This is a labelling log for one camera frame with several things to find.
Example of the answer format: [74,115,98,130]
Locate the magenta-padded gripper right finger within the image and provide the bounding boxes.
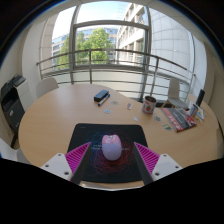
[133,142,184,186]

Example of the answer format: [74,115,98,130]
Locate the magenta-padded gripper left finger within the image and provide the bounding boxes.
[40,142,93,185]

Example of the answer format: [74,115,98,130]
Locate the pink and lilac computer mouse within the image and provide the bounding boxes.
[101,134,123,162]

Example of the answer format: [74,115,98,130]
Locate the black mouse pad red print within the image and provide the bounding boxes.
[67,122,149,184]

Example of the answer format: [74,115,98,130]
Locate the red and blue magazine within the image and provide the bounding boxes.
[160,106,198,133]

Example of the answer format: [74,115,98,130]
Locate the white plastic chair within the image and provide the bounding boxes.
[165,77,188,110]
[0,137,30,165]
[35,77,60,100]

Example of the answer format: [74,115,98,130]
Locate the blue and white printed can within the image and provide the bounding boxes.
[188,102,199,118]

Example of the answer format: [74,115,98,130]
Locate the light coloured printed booklet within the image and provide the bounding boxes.
[195,105,206,122]

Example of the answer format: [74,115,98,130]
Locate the black cylinder speaker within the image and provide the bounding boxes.
[194,88,206,108]

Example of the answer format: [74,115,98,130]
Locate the black and white office printer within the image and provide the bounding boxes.
[0,73,35,135]

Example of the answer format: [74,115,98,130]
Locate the blue marker pen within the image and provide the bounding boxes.
[97,93,112,107]

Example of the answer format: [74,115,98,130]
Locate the black whiteboard eraser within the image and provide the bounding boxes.
[93,89,110,103]

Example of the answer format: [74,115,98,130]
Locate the metal balcony railing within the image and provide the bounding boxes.
[36,48,196,101]

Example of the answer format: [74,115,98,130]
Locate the green tree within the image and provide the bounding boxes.
[54,27,115,70]

